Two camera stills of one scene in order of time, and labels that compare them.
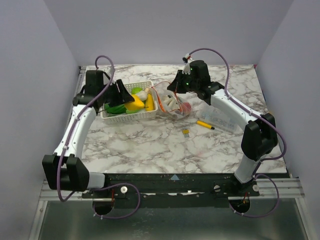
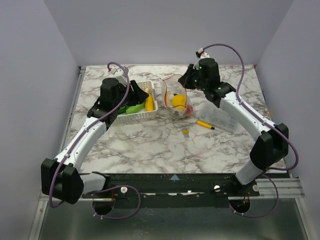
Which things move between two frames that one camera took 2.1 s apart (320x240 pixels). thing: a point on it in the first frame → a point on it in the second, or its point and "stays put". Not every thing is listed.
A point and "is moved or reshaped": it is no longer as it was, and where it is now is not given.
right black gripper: (180, 81) → (189, 75)
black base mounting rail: (172, 190) stays put
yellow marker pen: (205, 124) stays put
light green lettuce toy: (135, 111) stays put
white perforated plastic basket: (140, 115) stays put
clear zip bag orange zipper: (170, 103) is moved or reshaped
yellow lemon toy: (137, 104) is moved or reshaped
